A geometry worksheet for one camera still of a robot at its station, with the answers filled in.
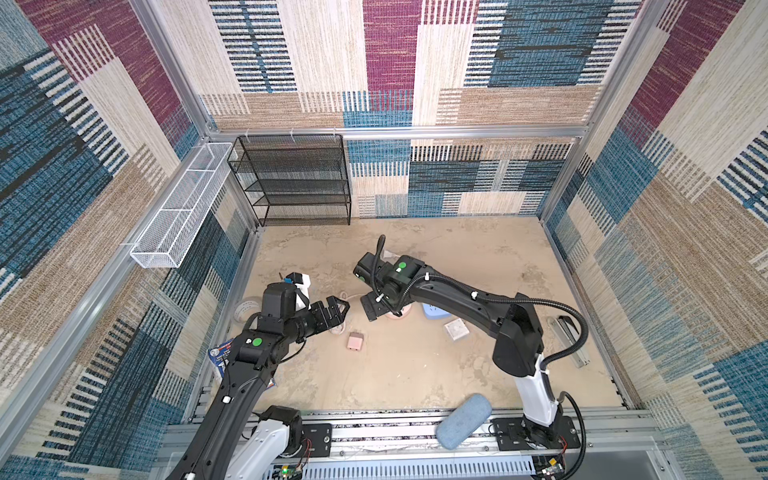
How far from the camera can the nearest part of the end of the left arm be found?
66 centimetres

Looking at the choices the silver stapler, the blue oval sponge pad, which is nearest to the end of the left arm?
the blue oval sponge pad

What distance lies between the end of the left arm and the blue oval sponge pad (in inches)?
15.1

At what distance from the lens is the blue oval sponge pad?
29.0 inches

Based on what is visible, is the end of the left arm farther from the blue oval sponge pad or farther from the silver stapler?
the silver stapler
